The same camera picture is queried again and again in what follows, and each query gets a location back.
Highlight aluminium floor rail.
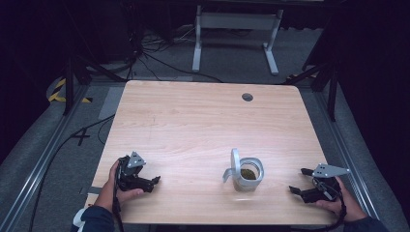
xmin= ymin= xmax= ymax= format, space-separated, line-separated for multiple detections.
xmin=0 ymin=81 xmax=91 ymax=232
xmin=312 ymin=91 xmax=381 ymax=220

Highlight hand-held gripper cable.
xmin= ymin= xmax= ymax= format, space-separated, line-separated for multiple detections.
xmin=111 ymin=159 xmax=126 ymax=232
xmin=291 ymin=178 xmax=349 ymax=232

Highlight long black floor cable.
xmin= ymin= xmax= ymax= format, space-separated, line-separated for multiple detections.
xmin=28 ymin=113 xmax=116 ymax=232

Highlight dark curtain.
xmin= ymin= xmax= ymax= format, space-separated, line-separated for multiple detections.
xmin=333 ymin=0 xmax=410 ymax=224
xmin=0 ymin=0 xmax=73 ymax=166

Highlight grey floor tape patch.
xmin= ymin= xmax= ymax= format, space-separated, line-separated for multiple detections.
xmin=98 ymin=86 xmax=126 ymax=121

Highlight grey metal desk frame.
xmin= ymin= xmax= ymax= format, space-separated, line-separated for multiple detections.
xmin=191 ymin=4 xmax=285 ymax=77

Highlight right hand-held gripper cable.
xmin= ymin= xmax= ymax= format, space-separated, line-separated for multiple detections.
xmin=291 ymin=178 xmax=349 ymax=232

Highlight left hand-held gripper cable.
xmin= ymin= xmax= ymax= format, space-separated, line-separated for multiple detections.
xmin=111 ymin=159 xmax=126 ymax=232

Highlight person's right hand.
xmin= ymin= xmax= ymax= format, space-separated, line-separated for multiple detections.
xmin=315 ymin=177 xmax=368 ymax=223

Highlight glass jar with hinged lid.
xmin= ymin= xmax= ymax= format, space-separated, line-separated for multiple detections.
xmin=221 ymin=147 xmax=266 ymax=193

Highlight black tripod stand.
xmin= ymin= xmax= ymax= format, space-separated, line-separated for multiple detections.
xmin=62 ymin=52 xmax=128 ymax=117
xmin=283 ymin=59 xmax=340 ymax=123

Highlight green tea leaves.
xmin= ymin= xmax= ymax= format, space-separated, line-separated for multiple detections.
xmin=240 ymin=168 xmax=257 ymax=181

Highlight person's left hand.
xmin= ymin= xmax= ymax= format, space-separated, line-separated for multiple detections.
xmin=103 ymin=159 xmax=145 ymax=208

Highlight bundle of black cables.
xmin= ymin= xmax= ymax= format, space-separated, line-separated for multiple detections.
xmin=124 ymin=6 xmax=197 ymax=81

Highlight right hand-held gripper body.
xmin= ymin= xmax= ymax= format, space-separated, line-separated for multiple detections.
xmin=302 ymin=162 xmax=351 ymax=204

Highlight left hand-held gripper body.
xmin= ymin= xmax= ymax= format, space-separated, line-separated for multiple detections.
xmin=116 ymin=151 xmax=155 ymax=193

